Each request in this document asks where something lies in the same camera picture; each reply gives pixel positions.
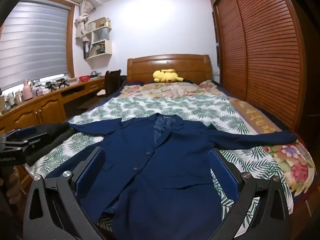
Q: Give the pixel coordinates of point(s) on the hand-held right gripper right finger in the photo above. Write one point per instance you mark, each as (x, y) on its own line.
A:
(223, 177)

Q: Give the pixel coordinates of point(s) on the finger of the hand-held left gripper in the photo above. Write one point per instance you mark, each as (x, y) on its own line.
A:
(26, 131)
(22, 146)

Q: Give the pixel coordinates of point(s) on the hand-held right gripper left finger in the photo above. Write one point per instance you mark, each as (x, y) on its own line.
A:
(93, 170)

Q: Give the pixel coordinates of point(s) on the navy blue suit jacket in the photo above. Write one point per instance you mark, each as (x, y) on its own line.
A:
(155, 180)

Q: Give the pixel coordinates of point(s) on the person's left hand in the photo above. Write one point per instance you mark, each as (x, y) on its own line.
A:
(15, 192)

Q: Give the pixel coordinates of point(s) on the group of toiletry bottles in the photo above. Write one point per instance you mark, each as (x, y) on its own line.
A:
(11, 101)

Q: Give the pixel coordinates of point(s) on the wooden desk with cabinets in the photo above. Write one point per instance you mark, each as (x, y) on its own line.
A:
(50, 107)

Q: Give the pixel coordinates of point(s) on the pink bottle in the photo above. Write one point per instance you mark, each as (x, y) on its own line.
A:
(27, 90)

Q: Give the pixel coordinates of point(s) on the pink box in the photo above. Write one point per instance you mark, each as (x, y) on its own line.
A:
(42, 91)

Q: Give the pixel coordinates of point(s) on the leaf print blanket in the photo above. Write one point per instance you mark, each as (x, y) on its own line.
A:
(125, 107)

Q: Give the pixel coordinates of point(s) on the floral blanket with tan band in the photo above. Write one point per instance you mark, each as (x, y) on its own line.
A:
(260, 116)

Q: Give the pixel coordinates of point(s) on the red basket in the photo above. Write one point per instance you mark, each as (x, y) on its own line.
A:
(84, 79)

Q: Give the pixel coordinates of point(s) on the grey window blind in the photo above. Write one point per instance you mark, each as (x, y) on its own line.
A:
(32, 42)

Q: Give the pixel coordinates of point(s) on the metal pot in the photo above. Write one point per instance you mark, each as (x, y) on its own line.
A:
(95, 74)

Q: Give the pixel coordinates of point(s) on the dark wooden chair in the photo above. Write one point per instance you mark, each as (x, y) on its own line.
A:
(112, 80)

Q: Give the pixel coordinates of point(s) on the row of books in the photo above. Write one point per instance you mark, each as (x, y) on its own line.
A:
(87, 49)

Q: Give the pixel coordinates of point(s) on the yellow plush toy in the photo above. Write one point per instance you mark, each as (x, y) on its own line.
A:
(166, 76)

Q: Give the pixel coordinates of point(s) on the tied beige curtain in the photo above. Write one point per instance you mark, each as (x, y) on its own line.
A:
(82, 22)

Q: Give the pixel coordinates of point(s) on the grey paper bag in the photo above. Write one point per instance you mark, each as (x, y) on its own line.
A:
(102, 34)

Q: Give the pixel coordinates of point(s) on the wooden bed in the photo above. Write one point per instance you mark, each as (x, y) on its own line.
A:
(170, 63)

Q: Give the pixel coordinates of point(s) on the wooden louvred wardrobe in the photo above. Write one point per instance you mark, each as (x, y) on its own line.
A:
(262, 55)

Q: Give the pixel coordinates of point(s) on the wooden window frame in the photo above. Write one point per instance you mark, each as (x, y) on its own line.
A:
(71, 42)

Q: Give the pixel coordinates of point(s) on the white wall shelf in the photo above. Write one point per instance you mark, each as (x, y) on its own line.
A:
(108, 48)

